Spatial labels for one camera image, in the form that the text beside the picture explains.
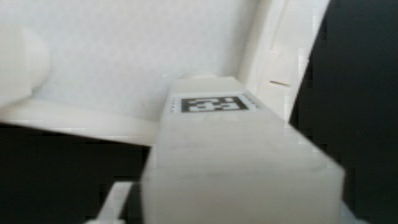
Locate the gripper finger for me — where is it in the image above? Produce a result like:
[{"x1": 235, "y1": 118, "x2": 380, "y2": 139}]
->
[{"x1": 85, "y1": 181, "x2": 142, "y2": 224}]

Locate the white leg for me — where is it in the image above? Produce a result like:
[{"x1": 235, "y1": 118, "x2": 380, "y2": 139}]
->
[
  {"x1": 142, "y1": 77, "x2": 345, "y2": 224},
  {"x1": 0, "y1": 25, "x2": 52, "y2": 108}
]

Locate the white desk top tray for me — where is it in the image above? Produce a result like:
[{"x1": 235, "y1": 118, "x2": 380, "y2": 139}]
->
[{"x1": 0, "y1": 0, "x2": 331, "y2": 145}]

